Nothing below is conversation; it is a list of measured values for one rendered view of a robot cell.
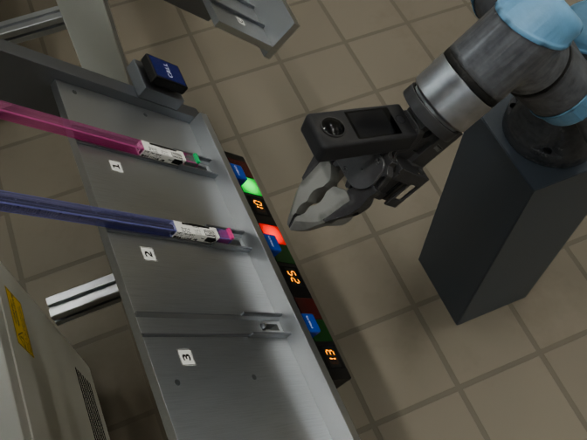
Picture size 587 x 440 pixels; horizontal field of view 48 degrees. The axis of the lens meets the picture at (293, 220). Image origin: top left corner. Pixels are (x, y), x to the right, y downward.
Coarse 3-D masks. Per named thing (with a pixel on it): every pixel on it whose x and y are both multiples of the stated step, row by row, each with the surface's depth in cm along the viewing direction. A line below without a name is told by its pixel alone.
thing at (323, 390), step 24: (192, 120) 84; (216, 144) 81; (216, 168) 81; (240, 192) 78; (240, 216) 77; (264, 240) 75; (264, 264) 74; (264, 288) 73; (288, 288) 72; (288, 312) 71; (288, 336) 70; (312, 360) 68; (312, 384) 67; (336, 408) 65; (336, 432) 65
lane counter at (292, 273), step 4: (284, 268) 81; (288, 268) 82; (292, 268) 82; (296, 268) 83; (284, 272) 80; (288, 272) 81; (292, 272) 81; (296, 272) 82; (288, 276) 80; (292, 276) 81; (296, 276) 82; (288, 280) 80; (292, 280) 80; (296, 280) 81; (300, 280) 82; (288, 284) 79; (292, 284) 80; (296, 284) 81; (300, 284) 81; (304, 284) 82
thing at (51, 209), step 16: (0, 192) 53; (0, 208) 53; (16, 208) 54; (32, 208) 55; (48, 208) 56; (64, 208) 57; (80, 208) 59; (96, 208) 60; (96, 224) 60; (112, 224) 61; (128, 224) 62; (144, 224) 63; (160, 224) 65; (224, 240) 72
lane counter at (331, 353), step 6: (324, 348) 76; (330, 348) 77; (324, 354) 75; (330, 354) 76; (336, 354) 77; (330, 360) 75; (336, 360) 76; (330, 366) 75; (336, 366) 75; (342, 366) 76
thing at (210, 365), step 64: (128, 128) 74; (128, 192) 67; (192, 192) 75; (128, 256) 61; (192, 256) 68; (128, 320) 57; (192, 320) 61; (256, 320) 68; (192, 384) 56; (256, 384) 62
